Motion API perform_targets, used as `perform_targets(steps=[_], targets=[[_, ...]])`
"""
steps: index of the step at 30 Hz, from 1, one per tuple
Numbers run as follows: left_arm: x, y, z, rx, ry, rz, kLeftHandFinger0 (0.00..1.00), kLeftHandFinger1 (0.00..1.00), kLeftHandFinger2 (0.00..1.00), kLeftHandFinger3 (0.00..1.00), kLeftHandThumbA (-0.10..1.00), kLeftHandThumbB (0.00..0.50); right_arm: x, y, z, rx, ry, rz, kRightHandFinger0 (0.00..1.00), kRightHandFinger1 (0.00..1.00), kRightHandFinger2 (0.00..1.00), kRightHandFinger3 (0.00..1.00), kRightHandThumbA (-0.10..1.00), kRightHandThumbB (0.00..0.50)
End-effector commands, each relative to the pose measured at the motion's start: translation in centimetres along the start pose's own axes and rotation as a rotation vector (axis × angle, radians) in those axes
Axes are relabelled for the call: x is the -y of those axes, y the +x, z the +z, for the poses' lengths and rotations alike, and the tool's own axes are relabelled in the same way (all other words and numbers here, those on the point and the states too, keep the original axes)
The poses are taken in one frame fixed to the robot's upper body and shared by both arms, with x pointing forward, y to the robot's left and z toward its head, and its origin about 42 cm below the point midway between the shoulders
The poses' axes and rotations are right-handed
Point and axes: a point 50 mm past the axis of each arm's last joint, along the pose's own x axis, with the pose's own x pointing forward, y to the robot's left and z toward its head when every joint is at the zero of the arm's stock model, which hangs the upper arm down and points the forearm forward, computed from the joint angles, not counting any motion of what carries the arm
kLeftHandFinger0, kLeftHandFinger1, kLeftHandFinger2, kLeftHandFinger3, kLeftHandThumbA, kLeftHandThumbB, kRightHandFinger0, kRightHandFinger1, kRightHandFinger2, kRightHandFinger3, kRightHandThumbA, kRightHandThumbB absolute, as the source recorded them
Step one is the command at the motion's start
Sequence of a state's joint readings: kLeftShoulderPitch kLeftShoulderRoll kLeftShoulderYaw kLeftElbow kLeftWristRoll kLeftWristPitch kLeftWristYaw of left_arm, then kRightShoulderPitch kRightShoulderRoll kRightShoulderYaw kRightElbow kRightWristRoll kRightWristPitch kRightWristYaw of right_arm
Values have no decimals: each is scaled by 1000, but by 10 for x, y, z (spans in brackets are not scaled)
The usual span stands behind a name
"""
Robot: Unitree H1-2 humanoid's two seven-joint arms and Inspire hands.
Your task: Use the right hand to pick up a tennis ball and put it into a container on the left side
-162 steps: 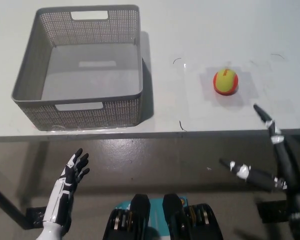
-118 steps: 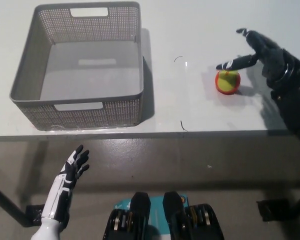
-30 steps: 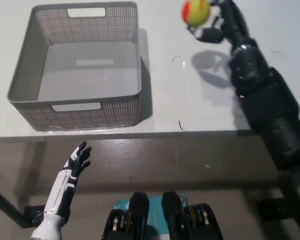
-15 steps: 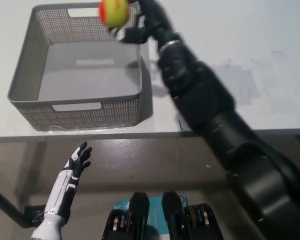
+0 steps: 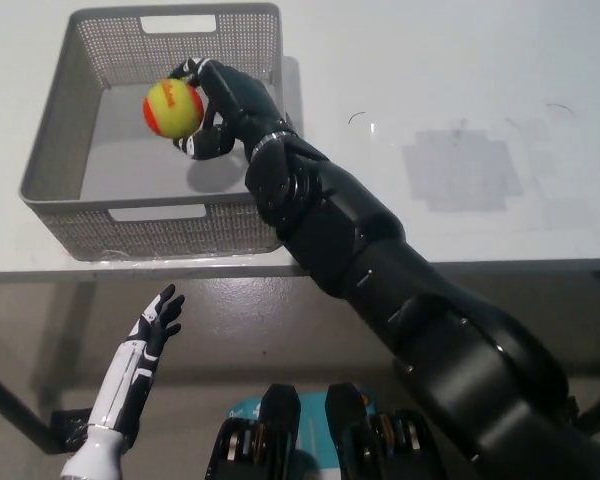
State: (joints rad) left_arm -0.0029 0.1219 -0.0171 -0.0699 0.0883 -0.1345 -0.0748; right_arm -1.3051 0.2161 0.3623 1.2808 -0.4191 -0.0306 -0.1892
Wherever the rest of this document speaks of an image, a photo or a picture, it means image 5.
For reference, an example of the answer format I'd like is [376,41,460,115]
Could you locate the yellow and orange tennis ball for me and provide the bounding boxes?
[141,77,205,139]

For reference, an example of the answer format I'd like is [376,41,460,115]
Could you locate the black robot legs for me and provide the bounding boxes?
[207,382,444,480]

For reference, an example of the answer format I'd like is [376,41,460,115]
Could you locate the right robot hand black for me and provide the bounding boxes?
[171,56,299,161]

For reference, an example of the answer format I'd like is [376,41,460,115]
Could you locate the black table foot plate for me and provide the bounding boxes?
[49,408,95,452]

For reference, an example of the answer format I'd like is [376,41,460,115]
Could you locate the gray perforated plastic basket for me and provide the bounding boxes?
[18,2,288,262]

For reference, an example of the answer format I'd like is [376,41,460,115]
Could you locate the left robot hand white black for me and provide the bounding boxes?
[86,283,187,430]

